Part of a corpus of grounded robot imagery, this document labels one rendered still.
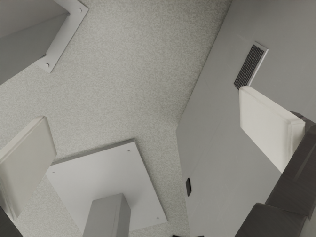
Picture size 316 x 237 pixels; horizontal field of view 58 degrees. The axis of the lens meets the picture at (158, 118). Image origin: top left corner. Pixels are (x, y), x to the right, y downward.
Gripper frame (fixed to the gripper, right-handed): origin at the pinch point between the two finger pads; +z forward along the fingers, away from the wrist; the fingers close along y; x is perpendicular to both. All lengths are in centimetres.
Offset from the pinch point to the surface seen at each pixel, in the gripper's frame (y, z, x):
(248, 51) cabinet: 25, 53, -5
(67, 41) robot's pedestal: -28, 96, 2
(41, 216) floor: -65, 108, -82
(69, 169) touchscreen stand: -42, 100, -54
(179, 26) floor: 14, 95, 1
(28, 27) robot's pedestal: -27, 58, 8
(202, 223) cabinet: 8, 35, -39
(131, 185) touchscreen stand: -15, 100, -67
